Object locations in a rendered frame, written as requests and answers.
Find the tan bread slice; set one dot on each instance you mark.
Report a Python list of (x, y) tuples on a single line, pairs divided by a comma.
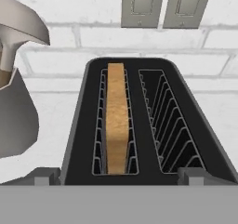
[(116, 119)]

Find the black two-slot toaster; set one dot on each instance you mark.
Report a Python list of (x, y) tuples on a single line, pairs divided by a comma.
[(148, 122)]

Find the grey cupboard door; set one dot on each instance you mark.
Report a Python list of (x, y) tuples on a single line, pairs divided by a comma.
[(142, 5), (187, 5)]

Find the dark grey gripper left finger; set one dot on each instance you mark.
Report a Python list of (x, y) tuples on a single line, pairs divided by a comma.
[(43, 176)]

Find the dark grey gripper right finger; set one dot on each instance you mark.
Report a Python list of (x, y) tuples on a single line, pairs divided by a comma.
[(193, 175)]

